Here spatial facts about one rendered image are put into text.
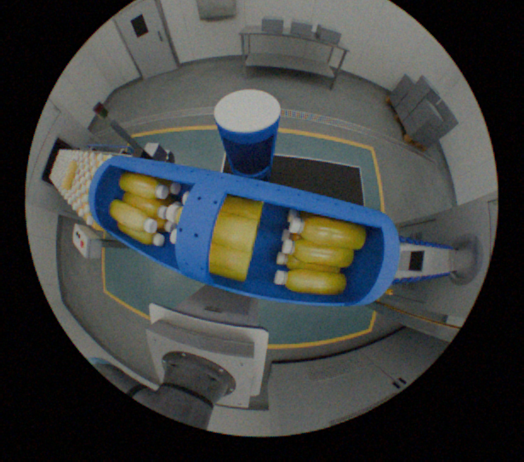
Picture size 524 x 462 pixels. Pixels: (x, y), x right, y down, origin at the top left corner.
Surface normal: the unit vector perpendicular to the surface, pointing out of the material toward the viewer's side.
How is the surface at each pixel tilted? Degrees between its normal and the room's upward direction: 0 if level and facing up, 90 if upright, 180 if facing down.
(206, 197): 19
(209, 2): 90
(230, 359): 1
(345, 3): 90
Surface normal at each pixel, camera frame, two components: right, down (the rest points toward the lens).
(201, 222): 0.02, -0.27
